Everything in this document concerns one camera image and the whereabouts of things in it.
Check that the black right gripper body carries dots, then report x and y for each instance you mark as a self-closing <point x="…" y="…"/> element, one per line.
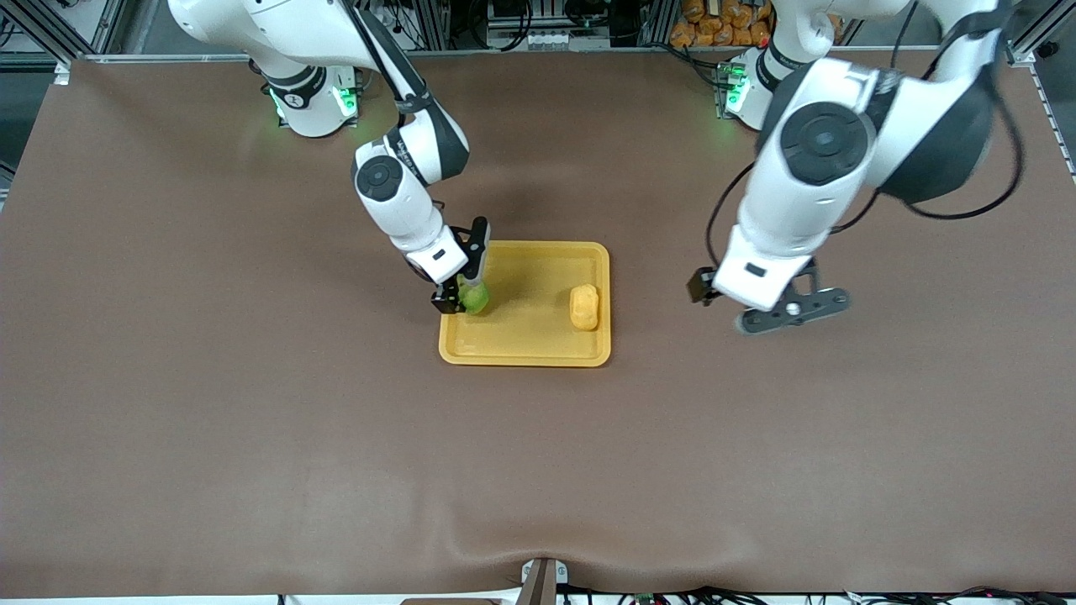
<point x="448" y="297"/>

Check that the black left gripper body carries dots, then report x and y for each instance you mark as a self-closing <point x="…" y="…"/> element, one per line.
<point x="699" y="285"/>

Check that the green apple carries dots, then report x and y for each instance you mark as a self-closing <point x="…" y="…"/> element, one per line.
<point x="477" y="301"/>

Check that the yellow potato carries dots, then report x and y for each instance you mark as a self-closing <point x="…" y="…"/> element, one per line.
<point x="584" y="307"/>

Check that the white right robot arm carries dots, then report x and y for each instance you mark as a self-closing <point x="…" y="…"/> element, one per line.
<point x="403" y="202"/>

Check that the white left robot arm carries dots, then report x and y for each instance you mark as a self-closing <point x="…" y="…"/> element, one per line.
<point x="807" y="193"/>

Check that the yellow plastic tray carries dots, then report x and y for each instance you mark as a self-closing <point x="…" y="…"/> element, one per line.
<point x="525" y="336"/>

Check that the brown table mat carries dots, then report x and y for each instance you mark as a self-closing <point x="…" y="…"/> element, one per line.
<point x="538" y="470"/>

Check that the bag of orange items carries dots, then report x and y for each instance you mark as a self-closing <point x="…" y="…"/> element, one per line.
<point x="723" y="21"/>

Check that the black electronics box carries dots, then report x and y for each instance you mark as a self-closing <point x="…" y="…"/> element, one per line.
<point x="508" y="8"/>

